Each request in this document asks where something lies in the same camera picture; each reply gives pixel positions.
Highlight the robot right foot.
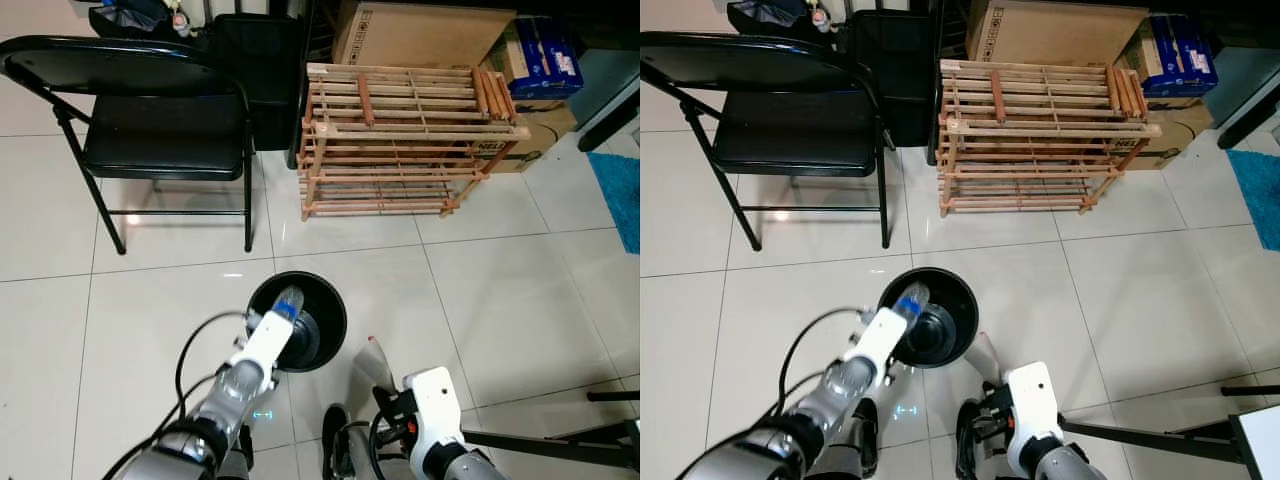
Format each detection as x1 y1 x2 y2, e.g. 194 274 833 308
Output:
322 403 353 477
955 400 986 473

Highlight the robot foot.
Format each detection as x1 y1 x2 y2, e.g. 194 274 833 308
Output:
845 398 883 476
322 403 353 477
232 425 257 476
955 400 986 473

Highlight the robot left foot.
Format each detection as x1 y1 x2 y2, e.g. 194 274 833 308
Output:
845 398 883 476
232 425 257 476

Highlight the white table with black legs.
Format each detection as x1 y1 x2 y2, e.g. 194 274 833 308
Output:
1060 385 1280 480
462 388 641 473

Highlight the wooden slatted shoe rack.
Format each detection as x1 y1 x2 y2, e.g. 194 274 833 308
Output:
937 58 1163 218
298 63 531 221

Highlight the black folding chair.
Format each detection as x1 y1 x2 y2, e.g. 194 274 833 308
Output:
640 30 896 251
0 35 256 256

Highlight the black trolley suitcase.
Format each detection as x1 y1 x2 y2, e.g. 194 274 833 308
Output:
845 8 941 151
205 12 306 153

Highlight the teal floor mat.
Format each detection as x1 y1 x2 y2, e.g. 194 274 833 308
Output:
585 152 641 256
1225 148 1280 253

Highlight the printed brown cardboard box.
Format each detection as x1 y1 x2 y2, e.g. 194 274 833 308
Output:
1120 95 1213 171
480 95 579 176

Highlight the large plain cardboard box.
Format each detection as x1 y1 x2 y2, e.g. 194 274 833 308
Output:
965 0 1151 66
330 0 518 71

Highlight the black open bag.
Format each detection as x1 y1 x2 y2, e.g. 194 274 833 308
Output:
728 0 836 36
88 0 201 39

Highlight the blue printed carton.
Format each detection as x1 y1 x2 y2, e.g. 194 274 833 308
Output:
1140 12 1219 98
500 15 584 101

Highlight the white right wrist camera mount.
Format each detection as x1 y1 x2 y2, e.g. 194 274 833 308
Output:
403 367 461 471
1003 362 1061 476

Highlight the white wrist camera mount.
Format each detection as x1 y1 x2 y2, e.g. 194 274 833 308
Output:
1003 362 1061 476
845 307 909 386
230 310 296 386
403 367 461 471

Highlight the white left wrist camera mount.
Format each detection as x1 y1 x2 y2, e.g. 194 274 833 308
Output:
845 307 909 386
230 310 296 386

